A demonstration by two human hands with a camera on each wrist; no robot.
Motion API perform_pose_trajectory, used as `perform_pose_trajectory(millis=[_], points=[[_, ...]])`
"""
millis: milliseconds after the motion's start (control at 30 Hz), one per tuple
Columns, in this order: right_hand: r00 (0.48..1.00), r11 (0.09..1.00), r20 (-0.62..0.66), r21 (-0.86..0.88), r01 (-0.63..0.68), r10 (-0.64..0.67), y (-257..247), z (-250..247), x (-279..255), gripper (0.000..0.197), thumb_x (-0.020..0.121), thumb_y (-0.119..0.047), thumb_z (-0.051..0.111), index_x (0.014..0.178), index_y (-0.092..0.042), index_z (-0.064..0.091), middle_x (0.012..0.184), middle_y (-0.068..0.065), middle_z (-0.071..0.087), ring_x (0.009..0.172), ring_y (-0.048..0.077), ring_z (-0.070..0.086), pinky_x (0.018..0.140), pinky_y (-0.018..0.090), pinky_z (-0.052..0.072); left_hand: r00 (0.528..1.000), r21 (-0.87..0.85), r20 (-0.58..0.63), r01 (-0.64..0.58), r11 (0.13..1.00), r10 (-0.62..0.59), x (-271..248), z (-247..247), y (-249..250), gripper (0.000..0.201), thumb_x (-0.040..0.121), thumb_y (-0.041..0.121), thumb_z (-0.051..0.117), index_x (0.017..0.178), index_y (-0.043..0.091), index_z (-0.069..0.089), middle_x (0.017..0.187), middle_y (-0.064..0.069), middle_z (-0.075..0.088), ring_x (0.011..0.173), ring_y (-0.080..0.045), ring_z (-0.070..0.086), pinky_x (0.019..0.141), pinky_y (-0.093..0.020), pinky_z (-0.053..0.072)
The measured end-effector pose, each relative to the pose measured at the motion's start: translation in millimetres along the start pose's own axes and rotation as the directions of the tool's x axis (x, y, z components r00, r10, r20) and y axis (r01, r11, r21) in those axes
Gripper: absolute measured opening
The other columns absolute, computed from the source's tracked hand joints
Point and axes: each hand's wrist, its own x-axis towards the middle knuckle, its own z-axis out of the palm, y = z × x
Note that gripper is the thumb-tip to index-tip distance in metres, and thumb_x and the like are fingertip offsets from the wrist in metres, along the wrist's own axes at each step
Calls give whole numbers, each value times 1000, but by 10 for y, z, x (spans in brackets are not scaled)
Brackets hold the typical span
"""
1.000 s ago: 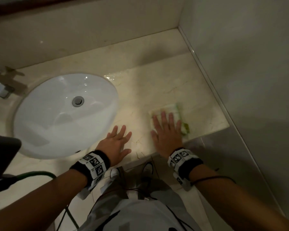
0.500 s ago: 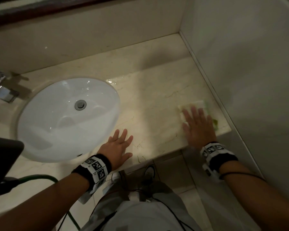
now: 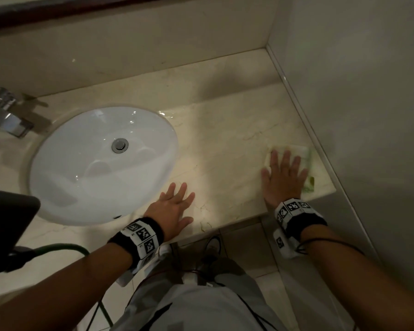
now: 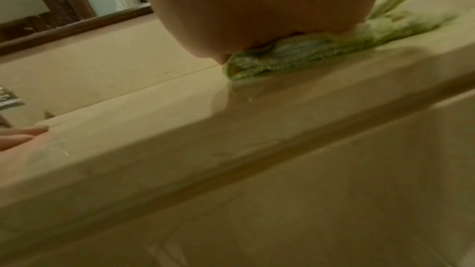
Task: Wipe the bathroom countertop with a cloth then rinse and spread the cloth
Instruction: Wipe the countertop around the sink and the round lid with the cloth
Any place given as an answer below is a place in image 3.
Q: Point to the person's left hand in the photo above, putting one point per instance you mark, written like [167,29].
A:
[172,213]

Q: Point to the person's right hand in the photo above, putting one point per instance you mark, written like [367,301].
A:
[284,182]

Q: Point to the white green-edged cleaning cloth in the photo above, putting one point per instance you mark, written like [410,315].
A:
[303,151]

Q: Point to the person's left forearm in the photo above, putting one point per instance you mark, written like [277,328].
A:
[55,293]

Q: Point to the person's right forearm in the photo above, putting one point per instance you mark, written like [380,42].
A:
[365,289]

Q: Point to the person's right shoe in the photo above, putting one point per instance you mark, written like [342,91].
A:
[212,249]

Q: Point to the chrome sink drain stopper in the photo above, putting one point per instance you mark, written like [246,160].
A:
[120,145]

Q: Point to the white oval sink basin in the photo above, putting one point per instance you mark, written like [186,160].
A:
[89,182]

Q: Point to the person's grey trousers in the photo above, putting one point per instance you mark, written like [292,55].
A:
[200,306]

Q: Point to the black left wristband with markers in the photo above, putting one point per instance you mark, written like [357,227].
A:
[138,237]

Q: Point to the black wristband with markers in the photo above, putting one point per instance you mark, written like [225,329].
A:
[138,237]
[303,220]

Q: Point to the black right wristband with markers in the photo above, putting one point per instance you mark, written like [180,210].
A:
[303,220]

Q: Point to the chrome faucet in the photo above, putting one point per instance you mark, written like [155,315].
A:
[7,117]

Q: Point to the dark wooden framed mirror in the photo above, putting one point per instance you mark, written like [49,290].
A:
[55,11]

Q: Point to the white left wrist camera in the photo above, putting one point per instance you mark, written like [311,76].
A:
[158,253]

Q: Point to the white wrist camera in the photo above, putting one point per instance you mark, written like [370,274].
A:
[284,244]
[158,253]

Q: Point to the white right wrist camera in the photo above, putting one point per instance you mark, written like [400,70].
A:
[284,244]

